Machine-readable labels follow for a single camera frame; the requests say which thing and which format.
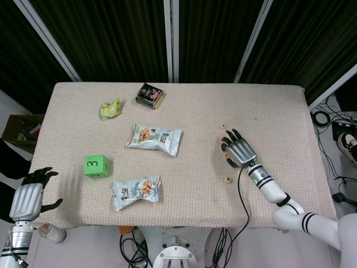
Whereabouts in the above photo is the crumpled white snack bag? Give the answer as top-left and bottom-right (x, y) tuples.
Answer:
(112, 175), (162, 212)

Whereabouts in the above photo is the black gold tin can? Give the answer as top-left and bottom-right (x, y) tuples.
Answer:
(135, 83), (165, 109)

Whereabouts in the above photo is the green foam number cube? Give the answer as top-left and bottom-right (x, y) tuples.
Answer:
(83, 154), (109, 179)

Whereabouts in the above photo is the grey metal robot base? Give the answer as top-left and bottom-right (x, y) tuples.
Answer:
(152, 245), (197, 268)

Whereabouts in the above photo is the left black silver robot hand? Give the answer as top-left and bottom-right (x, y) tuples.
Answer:
(9, 166), (64, 222)

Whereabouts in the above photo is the beige woven tablecloth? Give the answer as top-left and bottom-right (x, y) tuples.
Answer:
(32, 82), (337, 231)

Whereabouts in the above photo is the black right hand cable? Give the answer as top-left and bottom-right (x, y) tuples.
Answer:
(214, 166), (250, 262)

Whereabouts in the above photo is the white frame post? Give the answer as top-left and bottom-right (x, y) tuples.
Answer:
(306, 63), (357, 110)
(10, 0), (82, 83)
(163, 0), (180, 83)
(233, 0), (277, 84)

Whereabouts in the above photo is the dark pleated curtain panel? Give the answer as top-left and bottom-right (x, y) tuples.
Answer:
(0, 0), (75, 112)
(29, 0), (171, 83)
(178, 0), (264, 84)
(242, 0), (357, 104)

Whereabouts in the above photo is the black white sneaker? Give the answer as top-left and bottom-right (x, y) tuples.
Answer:
(338, 132), (357, 166)

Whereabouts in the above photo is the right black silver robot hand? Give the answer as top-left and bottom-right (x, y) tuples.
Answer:
(220, 128), (257, 169)

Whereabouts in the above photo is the black monitor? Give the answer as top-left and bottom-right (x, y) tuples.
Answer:
(334, 86), (357, 112)

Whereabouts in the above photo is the white snack bag peanut picture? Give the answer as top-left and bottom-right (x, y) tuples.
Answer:
(127, 123), (184, 157)

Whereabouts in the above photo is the black electronics box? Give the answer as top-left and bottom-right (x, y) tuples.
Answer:
(331, 121), (357, 140)

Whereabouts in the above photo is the crumpled yellow-green wrapper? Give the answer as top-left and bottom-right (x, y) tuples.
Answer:
(99, 97), (123, 122)

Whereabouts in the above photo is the brown cardboard box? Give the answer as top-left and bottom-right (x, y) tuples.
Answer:
(1, 113), (45, 155)

